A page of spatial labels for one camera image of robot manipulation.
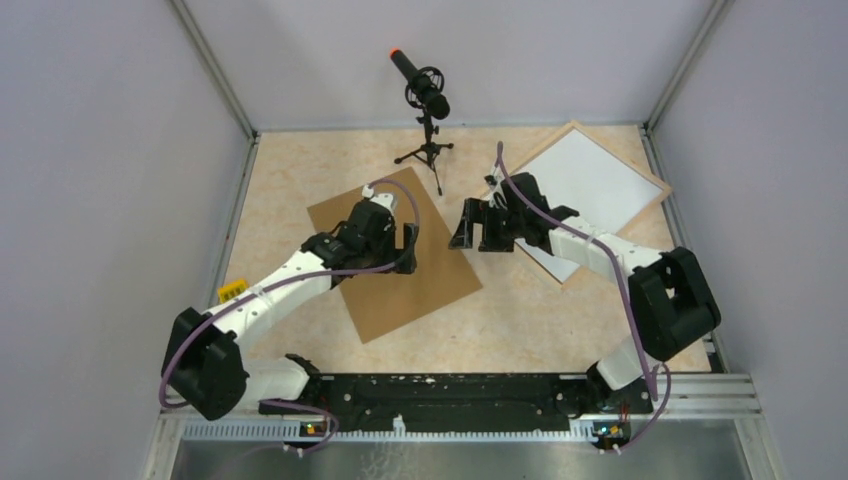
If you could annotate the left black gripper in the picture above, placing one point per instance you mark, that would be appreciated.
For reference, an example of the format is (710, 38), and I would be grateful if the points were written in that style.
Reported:
(388, 234)

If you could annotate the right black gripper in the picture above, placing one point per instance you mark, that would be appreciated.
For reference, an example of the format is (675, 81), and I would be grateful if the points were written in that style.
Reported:
(475, 212)

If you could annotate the brown cardboard backing board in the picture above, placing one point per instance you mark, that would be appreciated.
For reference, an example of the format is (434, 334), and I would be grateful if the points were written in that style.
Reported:
(381, 303)

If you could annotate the glossy printed photo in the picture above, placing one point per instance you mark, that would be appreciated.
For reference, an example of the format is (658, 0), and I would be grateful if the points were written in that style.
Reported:
(607, 180)

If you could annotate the light wooden picture frame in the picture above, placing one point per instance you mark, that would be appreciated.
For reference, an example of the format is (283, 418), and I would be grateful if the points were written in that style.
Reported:
(577, 245)

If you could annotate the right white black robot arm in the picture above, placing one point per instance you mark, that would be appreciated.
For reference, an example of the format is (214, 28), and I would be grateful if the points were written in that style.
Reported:
(668, 302)

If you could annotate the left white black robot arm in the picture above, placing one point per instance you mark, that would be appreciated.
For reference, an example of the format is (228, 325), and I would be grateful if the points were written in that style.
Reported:
(203, 361)

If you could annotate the black mini tripod stand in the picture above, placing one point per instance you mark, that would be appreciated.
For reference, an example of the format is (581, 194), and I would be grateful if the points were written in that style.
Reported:
(428, 152)

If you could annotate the black microphone orange tip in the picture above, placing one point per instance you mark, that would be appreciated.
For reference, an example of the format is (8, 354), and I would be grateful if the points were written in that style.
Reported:
(424, 86)

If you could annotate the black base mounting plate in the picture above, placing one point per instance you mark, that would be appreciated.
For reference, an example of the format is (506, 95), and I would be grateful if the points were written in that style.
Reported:
(469, 402)

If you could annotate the yellow plastic block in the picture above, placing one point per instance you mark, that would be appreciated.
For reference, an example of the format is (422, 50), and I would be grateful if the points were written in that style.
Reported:
(231, 290)

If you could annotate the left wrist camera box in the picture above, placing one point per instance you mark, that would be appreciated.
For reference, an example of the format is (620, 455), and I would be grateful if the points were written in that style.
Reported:
(386, 200)

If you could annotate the white cable duct rail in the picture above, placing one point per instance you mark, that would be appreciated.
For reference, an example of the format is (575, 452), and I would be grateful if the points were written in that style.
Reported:
(257, 430)

